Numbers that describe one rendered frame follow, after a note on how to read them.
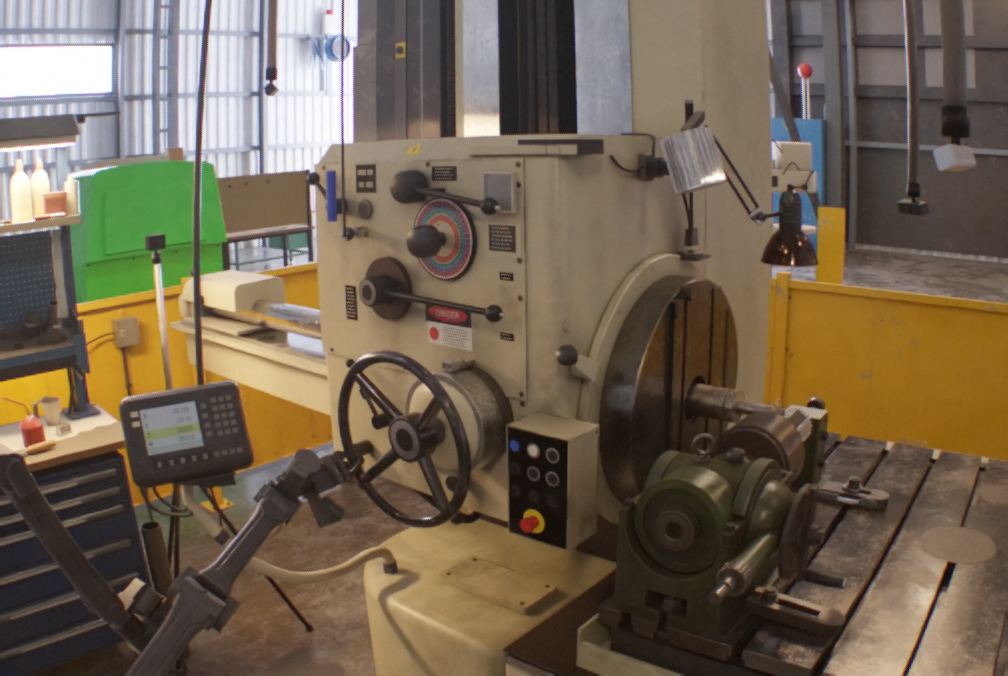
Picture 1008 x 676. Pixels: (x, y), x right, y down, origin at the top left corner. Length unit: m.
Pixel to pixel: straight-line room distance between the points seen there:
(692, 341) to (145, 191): 4.23
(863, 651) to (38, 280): 2.90
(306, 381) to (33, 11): 12.86
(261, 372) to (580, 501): 1.66
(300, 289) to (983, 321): 3.58
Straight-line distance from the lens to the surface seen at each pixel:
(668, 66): 2.18
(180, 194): 5.58
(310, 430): 4.83
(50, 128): 2.95
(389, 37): 2.87
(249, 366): 3.04
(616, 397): 1.69
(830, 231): 7.36
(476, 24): 2.57
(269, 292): 3.09
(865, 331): 3.86
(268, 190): 10.19
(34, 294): 3.19
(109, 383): 4.08
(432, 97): 2.69
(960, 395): 3.84
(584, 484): 1.59
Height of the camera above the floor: 1.87
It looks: 11 degrees down
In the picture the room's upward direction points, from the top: 1 degrees counter-clockwise
